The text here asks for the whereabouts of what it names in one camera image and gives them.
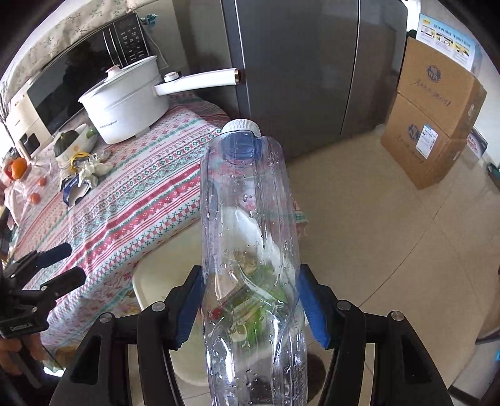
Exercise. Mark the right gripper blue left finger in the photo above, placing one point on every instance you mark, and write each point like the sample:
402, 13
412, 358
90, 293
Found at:
161, 328

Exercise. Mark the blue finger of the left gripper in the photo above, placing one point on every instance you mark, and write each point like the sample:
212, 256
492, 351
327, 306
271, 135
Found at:
32, 262
64, 283

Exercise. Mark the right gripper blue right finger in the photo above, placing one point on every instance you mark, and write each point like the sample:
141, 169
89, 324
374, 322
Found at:
339, 326

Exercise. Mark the blue cardboard box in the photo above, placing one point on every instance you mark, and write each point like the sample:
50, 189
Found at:
73, 192

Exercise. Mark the clear plastic water bottle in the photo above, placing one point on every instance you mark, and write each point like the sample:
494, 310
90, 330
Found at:
253, 321

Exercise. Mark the white plastic trash bin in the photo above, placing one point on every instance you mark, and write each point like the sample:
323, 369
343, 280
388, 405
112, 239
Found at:
163, 269

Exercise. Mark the left hand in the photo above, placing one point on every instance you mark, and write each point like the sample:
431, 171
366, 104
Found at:
7, 346

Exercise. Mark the patterned red green tablecloth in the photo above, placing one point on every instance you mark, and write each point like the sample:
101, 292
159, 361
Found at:
151, 193

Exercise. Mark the large orange fruit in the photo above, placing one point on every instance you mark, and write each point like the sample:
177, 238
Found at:
18, 168

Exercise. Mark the crumpled white tissue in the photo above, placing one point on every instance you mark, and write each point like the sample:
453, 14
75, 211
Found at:
91, 169

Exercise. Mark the yellow crumpled wrapper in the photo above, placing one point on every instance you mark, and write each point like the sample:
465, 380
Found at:
79, 159

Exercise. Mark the dark green pumpkin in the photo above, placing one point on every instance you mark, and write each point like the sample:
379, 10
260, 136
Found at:
64, 141

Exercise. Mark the black microwave oven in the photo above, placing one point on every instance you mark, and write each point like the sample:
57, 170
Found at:
56, 90

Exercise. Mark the white electric cooking pot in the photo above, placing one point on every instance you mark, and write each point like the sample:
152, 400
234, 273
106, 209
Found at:
130, 100

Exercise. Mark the lower cardboard box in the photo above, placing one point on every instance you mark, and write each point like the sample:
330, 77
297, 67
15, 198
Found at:
418, 145

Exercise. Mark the upper cardboard box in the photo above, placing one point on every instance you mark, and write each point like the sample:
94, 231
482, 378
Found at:
439, 87

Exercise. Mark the grey refrigerator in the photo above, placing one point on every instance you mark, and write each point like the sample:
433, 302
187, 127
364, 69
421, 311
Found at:
313, 72

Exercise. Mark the floral cloth cover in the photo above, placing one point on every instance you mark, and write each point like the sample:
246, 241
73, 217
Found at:
69, 23

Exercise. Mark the white bowl with green handle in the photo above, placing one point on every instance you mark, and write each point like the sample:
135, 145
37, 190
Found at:
85, 142

